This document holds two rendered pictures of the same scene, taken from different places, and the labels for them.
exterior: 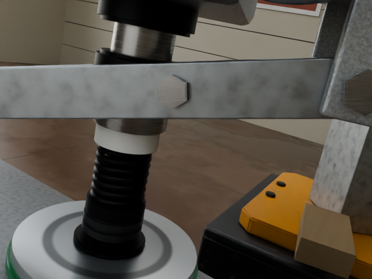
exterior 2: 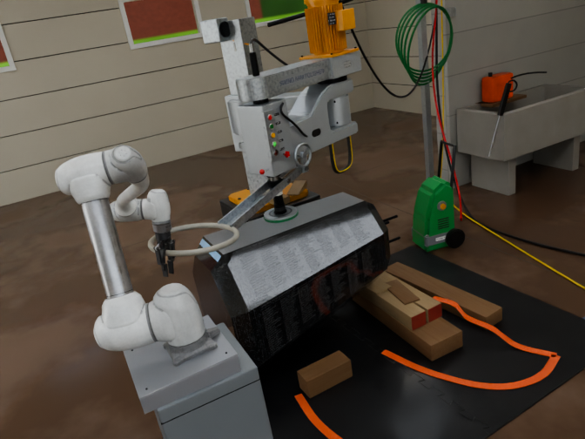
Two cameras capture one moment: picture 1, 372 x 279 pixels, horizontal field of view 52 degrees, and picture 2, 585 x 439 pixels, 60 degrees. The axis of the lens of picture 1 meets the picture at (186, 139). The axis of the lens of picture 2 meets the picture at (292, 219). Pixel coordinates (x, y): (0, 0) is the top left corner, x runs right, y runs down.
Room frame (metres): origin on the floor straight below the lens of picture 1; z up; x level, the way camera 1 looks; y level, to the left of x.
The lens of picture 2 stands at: (-1.51, 2.38, 2.04)
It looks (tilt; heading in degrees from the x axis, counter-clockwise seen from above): 22 degrees down; 308
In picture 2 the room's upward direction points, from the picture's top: 10 degrees counter-clockwise
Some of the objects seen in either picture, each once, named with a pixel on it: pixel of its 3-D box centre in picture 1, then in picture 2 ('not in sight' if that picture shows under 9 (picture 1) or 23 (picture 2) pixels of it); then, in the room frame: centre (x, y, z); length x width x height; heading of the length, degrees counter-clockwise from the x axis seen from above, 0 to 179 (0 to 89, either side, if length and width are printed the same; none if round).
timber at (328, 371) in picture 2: not in sight; (325, 374); (-0.04, 0.46, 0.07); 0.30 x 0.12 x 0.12; 64
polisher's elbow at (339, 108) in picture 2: not in sight; (335, 109); (0.31, -0.59, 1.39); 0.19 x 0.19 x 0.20
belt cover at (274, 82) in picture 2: not in sight; (299, 77); (0.35, -0.28, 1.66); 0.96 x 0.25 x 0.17; 82
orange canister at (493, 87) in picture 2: not in sight; (500, 85); (-0.09, -3.25, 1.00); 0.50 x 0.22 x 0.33; 62
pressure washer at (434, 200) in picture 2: not in sight; (433, 197); (0.00, -1.47, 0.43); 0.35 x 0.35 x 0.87; 50
